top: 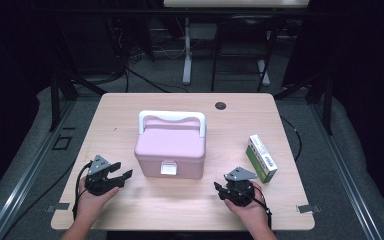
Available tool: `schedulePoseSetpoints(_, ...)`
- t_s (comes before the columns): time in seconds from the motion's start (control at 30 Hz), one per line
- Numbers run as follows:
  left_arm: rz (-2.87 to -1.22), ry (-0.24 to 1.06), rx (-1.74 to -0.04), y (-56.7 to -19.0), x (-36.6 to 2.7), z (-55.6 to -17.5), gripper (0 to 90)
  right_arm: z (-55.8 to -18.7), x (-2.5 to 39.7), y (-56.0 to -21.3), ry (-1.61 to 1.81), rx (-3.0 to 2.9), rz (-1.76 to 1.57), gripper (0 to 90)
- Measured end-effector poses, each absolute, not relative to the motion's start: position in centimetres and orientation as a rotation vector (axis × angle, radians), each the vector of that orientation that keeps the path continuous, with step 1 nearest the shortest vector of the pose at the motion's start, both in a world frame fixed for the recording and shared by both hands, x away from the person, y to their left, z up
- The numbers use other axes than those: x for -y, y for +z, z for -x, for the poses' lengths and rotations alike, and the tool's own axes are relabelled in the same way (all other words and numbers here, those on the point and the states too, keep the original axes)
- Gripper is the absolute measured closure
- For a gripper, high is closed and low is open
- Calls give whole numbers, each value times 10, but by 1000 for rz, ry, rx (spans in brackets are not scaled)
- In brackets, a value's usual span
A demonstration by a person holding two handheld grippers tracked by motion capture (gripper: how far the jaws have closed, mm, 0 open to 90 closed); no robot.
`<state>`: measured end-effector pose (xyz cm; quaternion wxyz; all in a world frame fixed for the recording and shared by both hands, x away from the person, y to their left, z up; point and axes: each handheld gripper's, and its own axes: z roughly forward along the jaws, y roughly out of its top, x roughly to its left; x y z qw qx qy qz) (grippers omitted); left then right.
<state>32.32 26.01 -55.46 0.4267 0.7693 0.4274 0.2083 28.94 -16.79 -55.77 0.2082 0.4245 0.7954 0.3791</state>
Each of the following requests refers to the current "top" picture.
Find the white desk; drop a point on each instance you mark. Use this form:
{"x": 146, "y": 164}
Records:
{"x": 187, "y": 50}

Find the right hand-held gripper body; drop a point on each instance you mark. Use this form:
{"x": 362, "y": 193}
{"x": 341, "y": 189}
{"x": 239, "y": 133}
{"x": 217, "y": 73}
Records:
{"x": 240, "y": 193}

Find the person's left hand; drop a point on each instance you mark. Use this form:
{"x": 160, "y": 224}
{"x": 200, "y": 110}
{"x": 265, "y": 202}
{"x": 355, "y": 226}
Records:
{"x": 91, "y": 205}

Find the grey metal table bracket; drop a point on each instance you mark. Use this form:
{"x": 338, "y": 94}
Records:
{"x": 58, "y": 207}
{"x": 308, "y": 209}

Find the green white medicine box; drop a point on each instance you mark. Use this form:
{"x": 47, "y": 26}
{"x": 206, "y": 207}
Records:
{"x": 261, "y": 158}

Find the person's right hand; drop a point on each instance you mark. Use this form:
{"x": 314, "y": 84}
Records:
{"x": 251, "y": 213}

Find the black metal crossbar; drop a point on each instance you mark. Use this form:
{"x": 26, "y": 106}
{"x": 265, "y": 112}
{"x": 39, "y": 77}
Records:
{"x": 113, "y": 12}

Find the aluminium floor rail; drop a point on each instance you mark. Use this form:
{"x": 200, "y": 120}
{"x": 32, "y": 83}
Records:
{"x": 346, "y": 173}
{"x": 30, "y": 173}

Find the round black table grommet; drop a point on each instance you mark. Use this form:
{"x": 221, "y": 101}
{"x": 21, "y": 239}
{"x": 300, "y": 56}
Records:
{"x": 220, "y": 106}

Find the black chair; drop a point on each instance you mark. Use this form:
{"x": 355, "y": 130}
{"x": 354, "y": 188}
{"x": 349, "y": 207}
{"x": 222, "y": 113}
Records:
{"x": 243, "y": 33}

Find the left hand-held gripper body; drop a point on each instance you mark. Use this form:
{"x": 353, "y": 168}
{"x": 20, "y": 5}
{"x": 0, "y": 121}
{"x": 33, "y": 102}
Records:
{"x": 97, "y": 182}

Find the black metal stand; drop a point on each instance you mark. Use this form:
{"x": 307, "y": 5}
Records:
{"x": 328, "y": 106}
{"x": 55, "y": 100}

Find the dark cabinet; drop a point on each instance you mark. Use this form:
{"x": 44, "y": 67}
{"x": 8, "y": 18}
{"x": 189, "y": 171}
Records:
{"x": 90, "y": 43}

